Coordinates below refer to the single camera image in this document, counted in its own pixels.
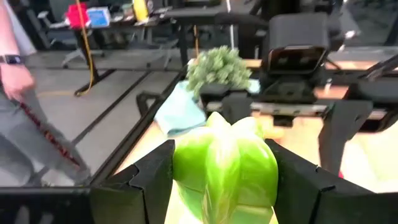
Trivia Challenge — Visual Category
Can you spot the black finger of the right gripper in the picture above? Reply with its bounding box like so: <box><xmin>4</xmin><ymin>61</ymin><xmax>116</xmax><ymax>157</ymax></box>
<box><xmin>318</xmin><ymin>99</ymin><xmax>374</xmax><ymax>175</ymax></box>
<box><xmin>222</xmin><ymin>91</ymin><xmax>253</xmax><ymax>125</ymax></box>

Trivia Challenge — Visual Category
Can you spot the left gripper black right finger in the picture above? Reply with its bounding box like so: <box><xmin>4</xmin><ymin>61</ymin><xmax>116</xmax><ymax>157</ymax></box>
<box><xmin>266</xmin><ymin>139</ymin><xmax>374</xmax><ymax>224</ymax></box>

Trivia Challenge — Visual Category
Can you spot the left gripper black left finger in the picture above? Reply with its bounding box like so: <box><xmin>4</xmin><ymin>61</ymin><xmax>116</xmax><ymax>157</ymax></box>
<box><xmin>90</xmin><ymin>139</ymin><xmax>177</xmax><ymax>224</ymax></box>

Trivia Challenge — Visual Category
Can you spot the green toy star fruit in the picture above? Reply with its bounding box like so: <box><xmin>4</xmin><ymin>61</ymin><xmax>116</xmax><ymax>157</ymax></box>
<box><xmin>172</xmin><ymin>111</ymin><xmax>279</xmax><ymax>224</ymax></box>

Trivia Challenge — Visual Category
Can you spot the green plant in white pot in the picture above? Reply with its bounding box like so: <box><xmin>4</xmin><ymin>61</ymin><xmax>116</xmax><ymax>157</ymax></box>
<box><xmin>185</xmin><ymin>45</ymin><xmax>253</xmax><ymax>98</ymax></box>

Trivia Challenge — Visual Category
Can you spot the teal cloth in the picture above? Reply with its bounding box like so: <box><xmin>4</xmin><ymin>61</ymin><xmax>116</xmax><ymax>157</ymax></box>
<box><xmin>154</xmin><ymin>77</ymin><xmax>261</xmax><ymax>137</ymax></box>

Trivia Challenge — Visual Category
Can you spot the black office desk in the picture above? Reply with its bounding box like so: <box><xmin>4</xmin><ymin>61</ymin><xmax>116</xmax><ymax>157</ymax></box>
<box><xmin>163</xmin><ymin>6</ymin><xmax>270</xmax><ymax>68</ymax></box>
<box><xmin>37</xmin><ymin>12</ymin><xmax>175</xmax><ymax>97</ymax></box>

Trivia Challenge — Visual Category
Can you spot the yellow bottle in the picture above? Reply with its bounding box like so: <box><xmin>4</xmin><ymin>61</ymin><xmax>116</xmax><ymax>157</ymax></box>
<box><xmin>132</xmin><ymin>0</ymin><xmax>149</xmax><ymax>22</ymax></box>

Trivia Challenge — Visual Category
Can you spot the blue box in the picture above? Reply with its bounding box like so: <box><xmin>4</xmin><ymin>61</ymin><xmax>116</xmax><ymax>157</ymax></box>
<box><xmin>86</xmin><ymin>6</ymin><xmax>112</xmax><ymax>29</ymax></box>

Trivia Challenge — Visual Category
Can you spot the person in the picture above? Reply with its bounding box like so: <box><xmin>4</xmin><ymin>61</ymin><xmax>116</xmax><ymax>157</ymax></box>
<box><xmin>0</xmin><ymin>0</ymin><xmax>93</xmax><ymax>187</ymax></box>

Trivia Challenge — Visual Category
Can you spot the red box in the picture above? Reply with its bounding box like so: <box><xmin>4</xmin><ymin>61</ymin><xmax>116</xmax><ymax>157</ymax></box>
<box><xmin>65</xmin><ymin>2</ymin><xmax>91</xmax><ymax>30</ymax></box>

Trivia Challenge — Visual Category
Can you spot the person's wristwatch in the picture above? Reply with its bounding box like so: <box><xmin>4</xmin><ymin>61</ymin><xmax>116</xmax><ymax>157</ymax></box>
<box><xmin>0</xmin><ymin>54</ymin><xmax>23</xmax><ymax>65</ymax></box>

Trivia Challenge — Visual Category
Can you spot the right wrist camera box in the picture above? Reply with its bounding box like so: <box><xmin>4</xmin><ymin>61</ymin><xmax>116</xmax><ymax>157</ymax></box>
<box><xmin>266</xmin><ymin>45</ymin><xmax>328</xmax><ymax>75</ymax></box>

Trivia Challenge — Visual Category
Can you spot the black aluminium rig frame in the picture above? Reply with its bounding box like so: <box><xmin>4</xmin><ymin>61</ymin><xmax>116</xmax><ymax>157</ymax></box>
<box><xmin>90</xmin><ymin>63</ymin><xmax>189</xmax><ymax>187</ymax></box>

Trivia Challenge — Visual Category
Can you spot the yellow cable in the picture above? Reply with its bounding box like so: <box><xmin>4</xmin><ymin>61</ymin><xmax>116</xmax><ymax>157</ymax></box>
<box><xmin>74</xmin><ymin>0</ymin><xmax>95</xmax><ymax>97</ymax></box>

